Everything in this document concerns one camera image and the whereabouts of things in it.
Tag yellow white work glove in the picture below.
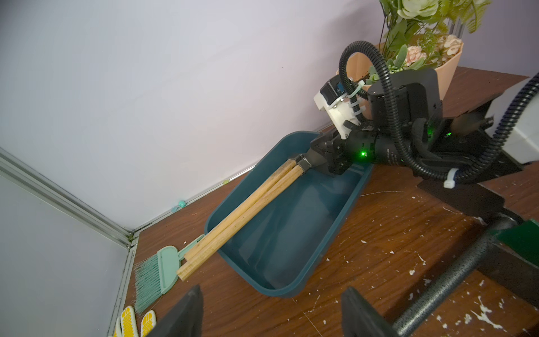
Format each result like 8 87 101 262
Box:
112 306 157 337

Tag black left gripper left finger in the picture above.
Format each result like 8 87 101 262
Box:
148 285 204 337

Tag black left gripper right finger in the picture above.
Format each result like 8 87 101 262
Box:
341 287 398 337

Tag mint green hand brush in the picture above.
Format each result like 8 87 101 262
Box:
134 234 204 314

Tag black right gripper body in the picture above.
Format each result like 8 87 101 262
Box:
296 68 442 175

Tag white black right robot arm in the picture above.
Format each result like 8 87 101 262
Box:
297 41 538 336

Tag wooden handle hoe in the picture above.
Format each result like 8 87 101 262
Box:
177 164 305 281
184 160 296 261

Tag teal plastic storage box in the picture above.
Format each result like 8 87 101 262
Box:
204 130 375 299

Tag grey hoe red grip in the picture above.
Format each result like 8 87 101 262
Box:
389 178 539 337

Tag small teal debris piece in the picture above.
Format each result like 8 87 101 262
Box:
171 200 187 213

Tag green artificial flowers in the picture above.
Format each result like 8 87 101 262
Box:
366 0 494 85

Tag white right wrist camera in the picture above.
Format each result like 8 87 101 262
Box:
314 74 366 140

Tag tan flower pot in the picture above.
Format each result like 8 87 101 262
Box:
338 34 463 99

